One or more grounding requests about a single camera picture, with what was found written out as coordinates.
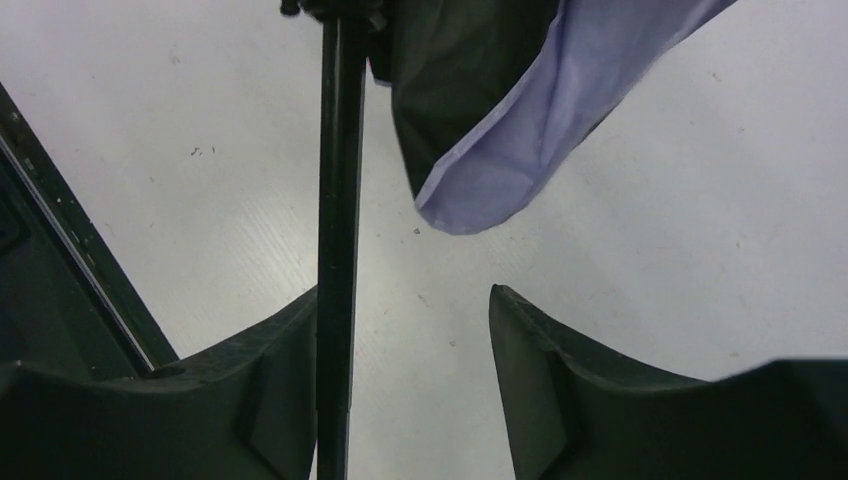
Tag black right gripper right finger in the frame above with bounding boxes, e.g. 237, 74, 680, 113
489, 285, 847, 479

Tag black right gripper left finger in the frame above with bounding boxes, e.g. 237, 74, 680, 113
1, 290, 317, 479

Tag lavender folding umbrella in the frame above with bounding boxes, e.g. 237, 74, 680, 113
280, 1, 727, 479

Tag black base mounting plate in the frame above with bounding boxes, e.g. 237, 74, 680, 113
1, 91, 178, 380

